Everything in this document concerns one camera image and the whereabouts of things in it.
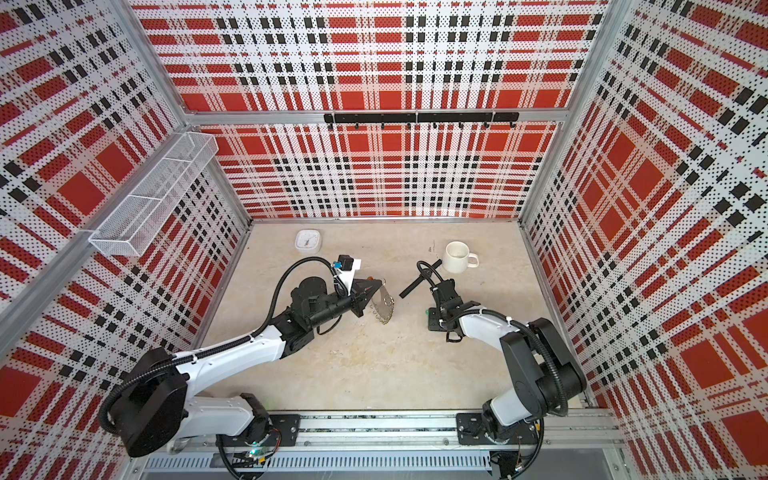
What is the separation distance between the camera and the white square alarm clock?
3.67 ft

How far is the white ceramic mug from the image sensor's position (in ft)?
3.39

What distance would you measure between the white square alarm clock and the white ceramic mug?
485 mm
